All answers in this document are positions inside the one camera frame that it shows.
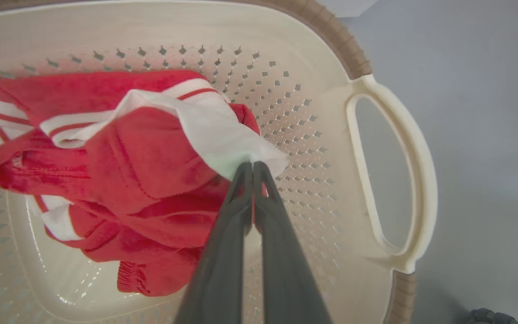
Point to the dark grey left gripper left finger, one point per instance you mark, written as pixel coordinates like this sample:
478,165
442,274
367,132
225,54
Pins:
216,270

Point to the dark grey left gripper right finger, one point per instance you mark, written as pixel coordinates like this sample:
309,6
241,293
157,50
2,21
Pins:
286,270

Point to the red and white garment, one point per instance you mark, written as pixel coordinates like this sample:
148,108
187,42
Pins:
142,180

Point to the cream perforated laundry basket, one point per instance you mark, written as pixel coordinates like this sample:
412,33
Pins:
331,157

